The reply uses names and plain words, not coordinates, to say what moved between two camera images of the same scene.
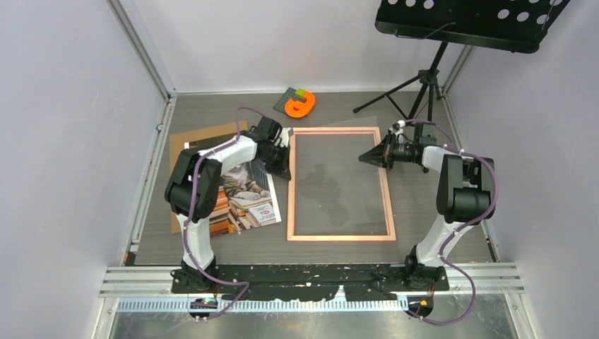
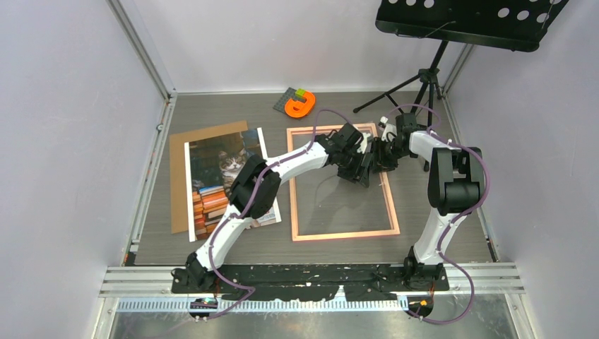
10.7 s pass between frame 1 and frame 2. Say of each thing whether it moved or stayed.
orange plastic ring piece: stayed
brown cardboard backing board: stayed
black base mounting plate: stayed
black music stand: stayed
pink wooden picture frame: moved
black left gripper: moved
